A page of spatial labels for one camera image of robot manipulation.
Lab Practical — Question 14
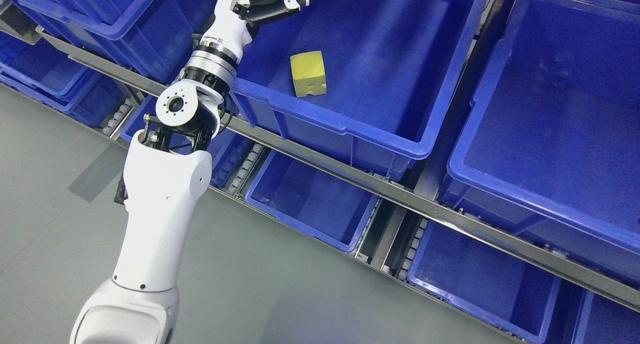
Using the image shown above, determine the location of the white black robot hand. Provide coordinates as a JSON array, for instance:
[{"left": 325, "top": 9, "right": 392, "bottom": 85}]
[{"left": 199, "top": 0, "right": 317, "bottom": 60}]

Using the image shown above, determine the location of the notched yellow foam block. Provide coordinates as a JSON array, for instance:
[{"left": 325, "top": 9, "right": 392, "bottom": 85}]
[{"left": 290, "top": 50, "right": 327, "bottom": 98}]

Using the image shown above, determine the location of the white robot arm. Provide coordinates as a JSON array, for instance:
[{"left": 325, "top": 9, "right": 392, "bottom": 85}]
[{"left": 70, "top": 32, "right": 252, "bottom": 344}]

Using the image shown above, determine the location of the blue bin shelf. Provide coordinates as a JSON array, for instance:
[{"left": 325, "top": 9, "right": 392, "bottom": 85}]
[
  {"left": 438, "top": 0, "right": 640, "bottom": 288},
  {"left": 234, "top": 0, "right": 487, "bottom": 182}
]

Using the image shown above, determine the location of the blue bin lower middle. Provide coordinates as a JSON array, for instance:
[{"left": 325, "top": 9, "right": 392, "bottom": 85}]
[{"left": 245, "top": 150, "right": 379, "bottom": 253}]

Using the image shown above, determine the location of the blue bin middle shelf right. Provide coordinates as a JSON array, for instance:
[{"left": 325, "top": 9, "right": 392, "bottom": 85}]
[{"left": 438, "top": 0, "right": 640, "bottom": 288}]

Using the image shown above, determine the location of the blue bin lower right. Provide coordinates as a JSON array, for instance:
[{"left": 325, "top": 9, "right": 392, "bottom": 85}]
[{"left": 407, "top": 220, "right": 561, "bottom": 344}]

